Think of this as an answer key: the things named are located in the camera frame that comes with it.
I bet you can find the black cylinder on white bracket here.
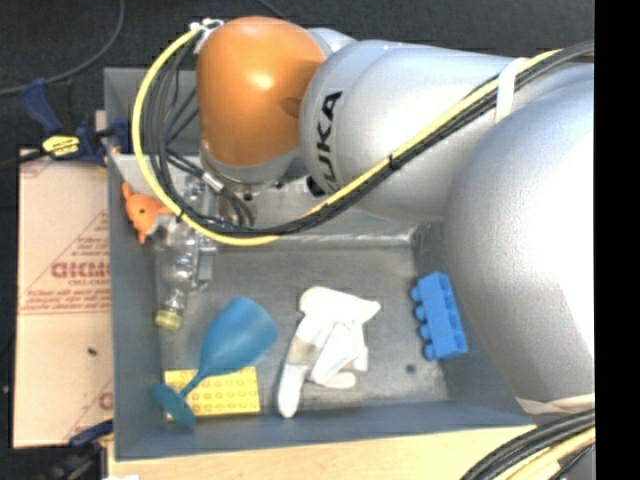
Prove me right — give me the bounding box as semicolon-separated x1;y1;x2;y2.
274;173;329;199

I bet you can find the blue plastic wine glass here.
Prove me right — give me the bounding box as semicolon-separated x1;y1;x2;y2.
150;295;279;429

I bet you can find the grey metal bin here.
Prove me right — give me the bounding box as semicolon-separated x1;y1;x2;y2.
103;66;539;462

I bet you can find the orange toy animal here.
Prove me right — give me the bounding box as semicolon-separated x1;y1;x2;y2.
121;182;175;245

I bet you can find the blue building brick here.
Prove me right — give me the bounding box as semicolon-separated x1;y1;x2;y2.
409;270;470;362

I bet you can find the clear plastic bottle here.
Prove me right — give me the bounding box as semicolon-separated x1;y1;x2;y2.
153;225;202;332

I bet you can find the yellow studded building plate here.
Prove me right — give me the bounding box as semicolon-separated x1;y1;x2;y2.
163;365;263;420

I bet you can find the brown cardboard board red print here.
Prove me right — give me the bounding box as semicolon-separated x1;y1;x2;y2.
12;147;116;450

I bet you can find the white glove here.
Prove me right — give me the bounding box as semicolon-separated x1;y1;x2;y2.
276;285;383;420

